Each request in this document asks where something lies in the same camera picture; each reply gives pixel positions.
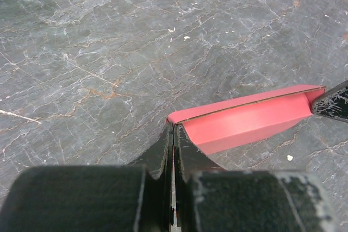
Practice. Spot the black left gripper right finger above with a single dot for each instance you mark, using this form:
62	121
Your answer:
211	198

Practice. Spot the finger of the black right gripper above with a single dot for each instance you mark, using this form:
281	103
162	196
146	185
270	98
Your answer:
333	103

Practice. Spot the pink paper box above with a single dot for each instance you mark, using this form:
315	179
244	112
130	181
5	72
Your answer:
232	123

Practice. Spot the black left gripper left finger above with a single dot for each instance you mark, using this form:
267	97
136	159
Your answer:
132	197

